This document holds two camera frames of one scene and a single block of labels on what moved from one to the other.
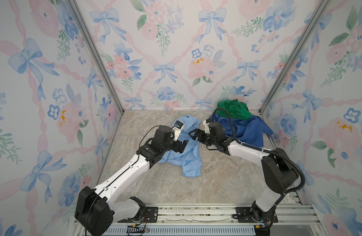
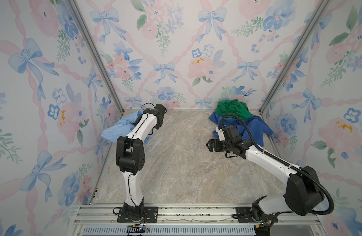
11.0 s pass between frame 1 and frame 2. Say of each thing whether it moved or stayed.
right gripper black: moved
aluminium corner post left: stayed
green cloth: stayed
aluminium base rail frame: stayed
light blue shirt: moved
